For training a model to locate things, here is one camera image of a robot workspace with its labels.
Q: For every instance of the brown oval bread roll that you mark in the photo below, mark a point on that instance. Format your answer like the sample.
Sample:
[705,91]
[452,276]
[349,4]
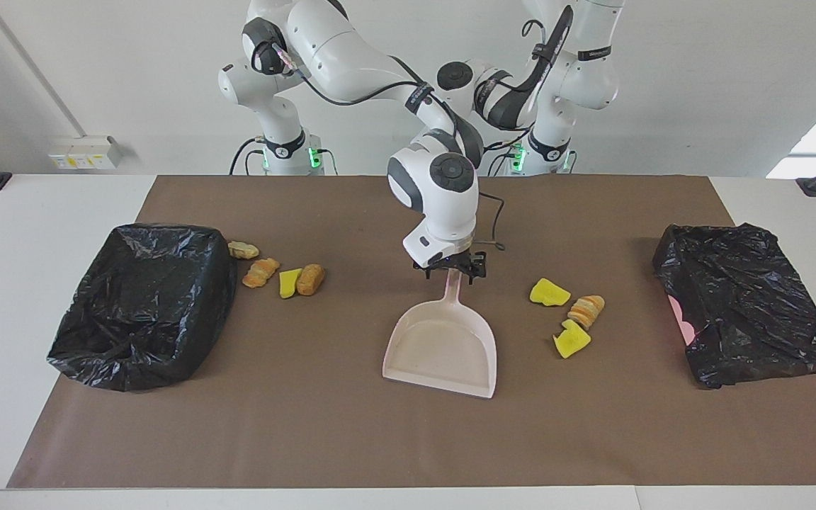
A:
[310,279]

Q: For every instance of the black plastic trash bag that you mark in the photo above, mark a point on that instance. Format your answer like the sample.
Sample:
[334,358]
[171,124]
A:
[146,304]
[755,304]

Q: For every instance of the small yellow sponge wedge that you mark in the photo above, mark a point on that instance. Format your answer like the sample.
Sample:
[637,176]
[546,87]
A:
[288,283]

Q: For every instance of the brown table mat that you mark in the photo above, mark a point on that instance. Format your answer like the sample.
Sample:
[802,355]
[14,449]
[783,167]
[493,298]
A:
[309,425]

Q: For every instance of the beige plastic dustpan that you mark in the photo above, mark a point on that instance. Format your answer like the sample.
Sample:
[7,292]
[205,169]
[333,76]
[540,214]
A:
[443,347]

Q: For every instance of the pale bread piece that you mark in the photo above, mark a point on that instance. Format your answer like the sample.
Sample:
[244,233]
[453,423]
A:
[243,249]

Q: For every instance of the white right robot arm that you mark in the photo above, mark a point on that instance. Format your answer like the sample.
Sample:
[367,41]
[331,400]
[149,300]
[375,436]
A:
[351,49]

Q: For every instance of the notched yellow sponge piece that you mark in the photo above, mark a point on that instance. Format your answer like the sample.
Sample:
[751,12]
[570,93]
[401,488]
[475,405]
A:
[571,343]

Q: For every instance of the orange striped croissant piece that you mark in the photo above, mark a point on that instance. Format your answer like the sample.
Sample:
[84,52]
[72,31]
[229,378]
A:
[261,273]

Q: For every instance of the white wall socket box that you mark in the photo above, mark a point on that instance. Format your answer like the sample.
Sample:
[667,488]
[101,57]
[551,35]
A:
[82,152]

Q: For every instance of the yellow sponge with green side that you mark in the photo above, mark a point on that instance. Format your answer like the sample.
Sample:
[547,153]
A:
[548,292]

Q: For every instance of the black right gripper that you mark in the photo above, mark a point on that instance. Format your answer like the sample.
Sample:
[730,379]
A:
[472,259]

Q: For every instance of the pink bin under bag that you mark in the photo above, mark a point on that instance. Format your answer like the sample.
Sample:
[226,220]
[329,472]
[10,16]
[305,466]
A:
[678,315]

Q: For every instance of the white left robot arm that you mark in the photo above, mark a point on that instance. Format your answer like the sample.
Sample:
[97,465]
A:
[585,71]

